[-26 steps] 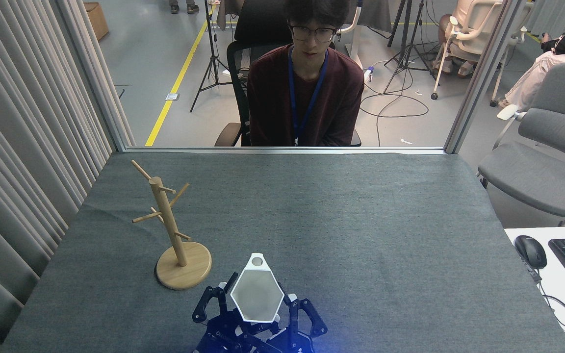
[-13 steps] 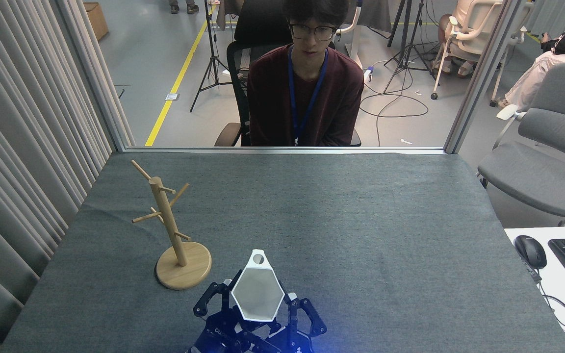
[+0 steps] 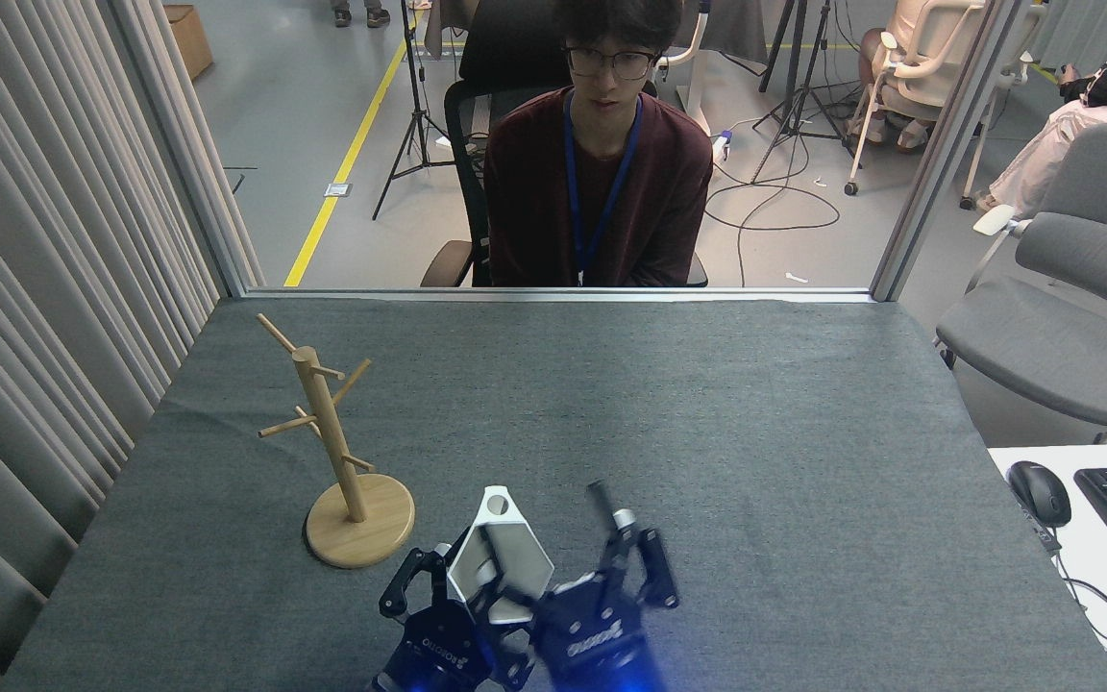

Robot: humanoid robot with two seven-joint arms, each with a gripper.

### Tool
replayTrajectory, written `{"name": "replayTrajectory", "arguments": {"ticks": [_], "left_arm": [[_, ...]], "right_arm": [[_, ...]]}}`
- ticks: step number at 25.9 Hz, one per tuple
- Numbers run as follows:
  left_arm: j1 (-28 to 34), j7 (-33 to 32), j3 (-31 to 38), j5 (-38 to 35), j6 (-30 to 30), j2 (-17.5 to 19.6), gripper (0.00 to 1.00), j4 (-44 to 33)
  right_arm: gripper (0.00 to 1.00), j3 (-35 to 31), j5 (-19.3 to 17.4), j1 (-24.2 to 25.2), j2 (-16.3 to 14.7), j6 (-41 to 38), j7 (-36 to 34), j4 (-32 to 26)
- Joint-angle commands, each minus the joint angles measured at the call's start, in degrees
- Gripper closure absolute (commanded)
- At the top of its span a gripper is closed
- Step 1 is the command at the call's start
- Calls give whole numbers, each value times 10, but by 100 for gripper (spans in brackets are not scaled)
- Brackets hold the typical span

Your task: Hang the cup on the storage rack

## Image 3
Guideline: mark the cardboard box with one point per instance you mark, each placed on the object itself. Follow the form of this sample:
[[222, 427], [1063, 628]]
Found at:
[[190, 38]]

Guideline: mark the silver frame post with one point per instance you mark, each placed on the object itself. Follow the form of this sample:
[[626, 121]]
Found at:
[[938, 154], [184, 144]]

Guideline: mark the grey pleated curtain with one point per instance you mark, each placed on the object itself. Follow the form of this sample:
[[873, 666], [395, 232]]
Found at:
[[35, 240]]

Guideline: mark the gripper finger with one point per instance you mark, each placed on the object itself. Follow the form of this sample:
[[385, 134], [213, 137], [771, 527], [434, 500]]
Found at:
[[529, 607], [501, 567], [654, 572], [409, 581]]

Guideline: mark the black computer mouse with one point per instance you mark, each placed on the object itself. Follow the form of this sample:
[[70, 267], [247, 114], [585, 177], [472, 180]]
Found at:
[[1041, 492]]

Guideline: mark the standing person's feet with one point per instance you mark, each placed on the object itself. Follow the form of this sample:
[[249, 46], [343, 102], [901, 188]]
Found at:
[[361, 13]]

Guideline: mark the white hexagonal cup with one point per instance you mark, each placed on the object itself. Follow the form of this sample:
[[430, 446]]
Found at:
[[529, 562]]

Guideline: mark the wooden cup storage rack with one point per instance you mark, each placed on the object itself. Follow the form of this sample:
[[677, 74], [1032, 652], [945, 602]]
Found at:
[[337, 452]]

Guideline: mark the black office chair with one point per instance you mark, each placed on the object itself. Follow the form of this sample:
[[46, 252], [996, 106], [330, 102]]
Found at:
[[462, 106]]

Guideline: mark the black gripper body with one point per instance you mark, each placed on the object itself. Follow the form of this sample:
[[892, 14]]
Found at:
[[592, 639], [438, 654]]

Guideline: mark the silver frame rail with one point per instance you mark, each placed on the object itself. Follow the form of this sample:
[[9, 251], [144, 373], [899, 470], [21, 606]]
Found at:
[[515, 293]]

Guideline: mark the grey padded chair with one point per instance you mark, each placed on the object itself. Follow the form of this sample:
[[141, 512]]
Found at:
[[1063, 327]]

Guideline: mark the person with dark jacket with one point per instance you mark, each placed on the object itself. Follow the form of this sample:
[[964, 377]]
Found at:
[[1082, 125]]

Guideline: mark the floor socket plate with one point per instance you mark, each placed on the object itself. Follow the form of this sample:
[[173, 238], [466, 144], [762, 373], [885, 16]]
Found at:
[[337, 189]]

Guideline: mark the dark grey table cloth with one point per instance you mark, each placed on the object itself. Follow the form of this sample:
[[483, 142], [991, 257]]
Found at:
[[755, 432]]

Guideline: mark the black tripod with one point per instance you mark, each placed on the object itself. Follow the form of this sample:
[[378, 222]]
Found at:
[[803, 86], [414, 106]]

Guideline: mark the seated person in background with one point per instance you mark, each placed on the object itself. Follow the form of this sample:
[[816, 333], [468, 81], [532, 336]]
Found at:
[[885, 86]]

